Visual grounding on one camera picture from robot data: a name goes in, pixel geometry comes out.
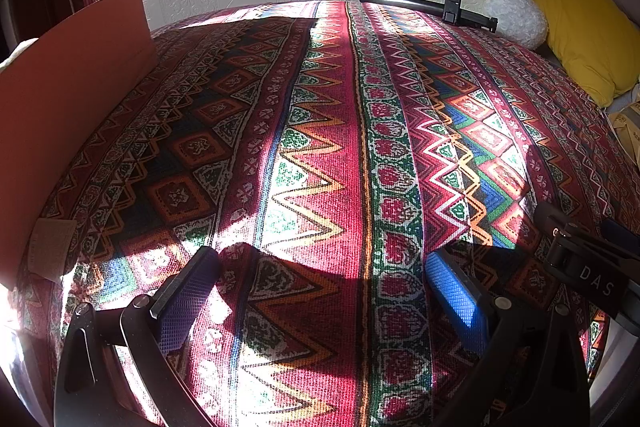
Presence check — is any tan paper bag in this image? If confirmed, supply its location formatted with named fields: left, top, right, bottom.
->
left=607, top=99, right=640, bottom=152

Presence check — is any orange cardboard box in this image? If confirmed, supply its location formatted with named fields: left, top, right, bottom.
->
left=0, top=0, right=160, bottom=284

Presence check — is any patterned red woven blanket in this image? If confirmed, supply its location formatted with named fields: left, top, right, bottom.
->
left=15, top=0, right=626, bottom=427

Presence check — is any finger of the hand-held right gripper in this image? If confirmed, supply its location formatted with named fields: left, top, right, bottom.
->
left=534, top=202, right=606, bottom=278
left=602, top=218, right=640, bottom=258

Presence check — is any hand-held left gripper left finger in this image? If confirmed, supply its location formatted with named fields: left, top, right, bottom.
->
left=52, top=246, right=223, bottom=427

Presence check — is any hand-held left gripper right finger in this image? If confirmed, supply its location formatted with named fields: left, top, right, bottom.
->
left=424, top=247, right=593, bottom=427

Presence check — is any yellow pillow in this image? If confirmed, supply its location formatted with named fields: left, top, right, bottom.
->
left=531, top=0, right=640, bottom=108

